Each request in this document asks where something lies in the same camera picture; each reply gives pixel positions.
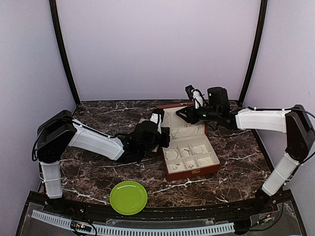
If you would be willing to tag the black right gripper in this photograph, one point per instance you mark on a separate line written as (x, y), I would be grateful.
(191, 118)

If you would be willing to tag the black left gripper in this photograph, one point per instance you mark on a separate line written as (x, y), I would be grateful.
(165, 142)

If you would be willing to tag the brown jewelry box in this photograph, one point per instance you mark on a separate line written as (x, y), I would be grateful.
(190, 153)

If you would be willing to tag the jewelry tray brown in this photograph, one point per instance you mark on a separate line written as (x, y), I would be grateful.
(145, 122)

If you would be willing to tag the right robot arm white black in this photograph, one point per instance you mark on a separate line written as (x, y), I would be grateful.
(294, 122)

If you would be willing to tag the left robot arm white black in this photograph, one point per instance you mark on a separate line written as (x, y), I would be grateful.
(62, 131)

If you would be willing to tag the green plate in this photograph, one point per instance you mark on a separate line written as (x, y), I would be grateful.
(128, 198)

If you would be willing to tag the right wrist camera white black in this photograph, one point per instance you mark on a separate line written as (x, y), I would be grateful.
(196, 96)

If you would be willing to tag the right black frame post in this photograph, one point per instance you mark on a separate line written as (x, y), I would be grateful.
(255, 50)

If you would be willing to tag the black frame post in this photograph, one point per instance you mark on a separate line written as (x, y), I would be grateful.
(255, 50)
(62, 51)

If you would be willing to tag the white slotted cable duct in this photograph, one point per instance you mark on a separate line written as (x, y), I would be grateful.
(132, 228)

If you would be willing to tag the left black frame post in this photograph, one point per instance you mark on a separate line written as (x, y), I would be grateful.
(62, 51)

